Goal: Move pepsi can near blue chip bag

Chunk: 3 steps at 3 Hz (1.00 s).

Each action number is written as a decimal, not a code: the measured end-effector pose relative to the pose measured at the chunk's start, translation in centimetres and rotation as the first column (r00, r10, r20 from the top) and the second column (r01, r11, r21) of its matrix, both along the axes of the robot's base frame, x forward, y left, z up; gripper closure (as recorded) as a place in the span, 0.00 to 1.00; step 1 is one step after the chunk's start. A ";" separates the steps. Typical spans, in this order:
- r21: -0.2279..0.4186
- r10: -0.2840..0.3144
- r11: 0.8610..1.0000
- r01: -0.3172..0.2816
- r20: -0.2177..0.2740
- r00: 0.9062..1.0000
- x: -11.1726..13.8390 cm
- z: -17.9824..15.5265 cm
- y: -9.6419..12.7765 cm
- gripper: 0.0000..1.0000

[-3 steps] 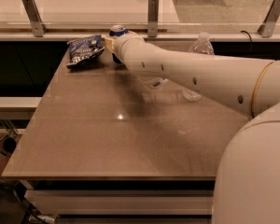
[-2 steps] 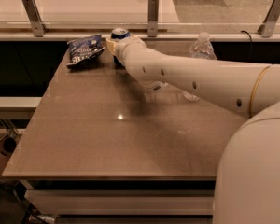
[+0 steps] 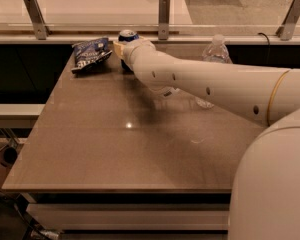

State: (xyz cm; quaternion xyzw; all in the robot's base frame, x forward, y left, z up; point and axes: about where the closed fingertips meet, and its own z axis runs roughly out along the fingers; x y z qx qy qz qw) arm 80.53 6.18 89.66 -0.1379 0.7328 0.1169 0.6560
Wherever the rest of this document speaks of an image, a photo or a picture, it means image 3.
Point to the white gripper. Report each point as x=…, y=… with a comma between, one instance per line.
x=132, y=50

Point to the blue chip bag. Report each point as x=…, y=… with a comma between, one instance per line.
x=90, y=53

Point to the metal railing bracket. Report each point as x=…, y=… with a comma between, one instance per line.
x=39, y=26
x=163, y=19
x=286, y=30

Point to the left metal railing bracket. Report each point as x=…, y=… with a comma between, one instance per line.
x=39, y=26

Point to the blue pepsi can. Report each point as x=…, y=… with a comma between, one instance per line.
x=125, y=36

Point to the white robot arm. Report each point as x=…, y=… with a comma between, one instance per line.
x=265, y=196

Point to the right metal railing bracket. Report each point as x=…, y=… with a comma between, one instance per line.
x=286, y=30

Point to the clear plastic water bottle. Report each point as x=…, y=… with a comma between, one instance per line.
x=216, y=51

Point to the middle metal railing bracket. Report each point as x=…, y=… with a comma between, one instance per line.
x=163, y=19

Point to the dark round stool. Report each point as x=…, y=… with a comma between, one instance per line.
x=8, y=156

